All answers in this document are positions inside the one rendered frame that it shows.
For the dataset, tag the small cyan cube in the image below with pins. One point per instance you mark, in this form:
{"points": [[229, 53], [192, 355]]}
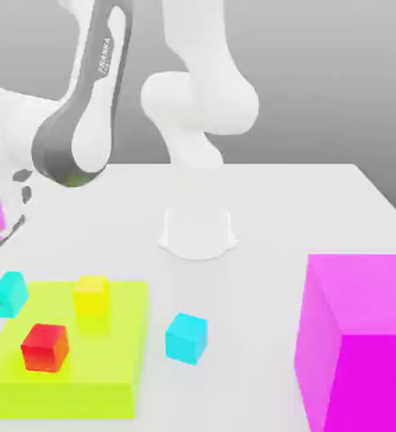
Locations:
{"points": [[185, 339], [13, 293]]}

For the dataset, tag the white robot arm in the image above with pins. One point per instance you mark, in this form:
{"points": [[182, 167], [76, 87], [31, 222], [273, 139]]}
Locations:
{"points": [[197, 101]]}

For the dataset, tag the small red cube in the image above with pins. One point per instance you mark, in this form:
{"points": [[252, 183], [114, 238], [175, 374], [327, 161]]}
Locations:
{"points": [[44, 349]]}

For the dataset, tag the small yellow cube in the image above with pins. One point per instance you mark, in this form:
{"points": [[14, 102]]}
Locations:
{"points": [[91, 297]]}

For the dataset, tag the large lime box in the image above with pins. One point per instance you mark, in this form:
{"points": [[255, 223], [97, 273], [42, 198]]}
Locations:
{"points": [[93, 364]]}

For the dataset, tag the large magenta box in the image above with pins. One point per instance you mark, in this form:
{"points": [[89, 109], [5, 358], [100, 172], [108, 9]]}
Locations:
{"points": [[359, 337]]}

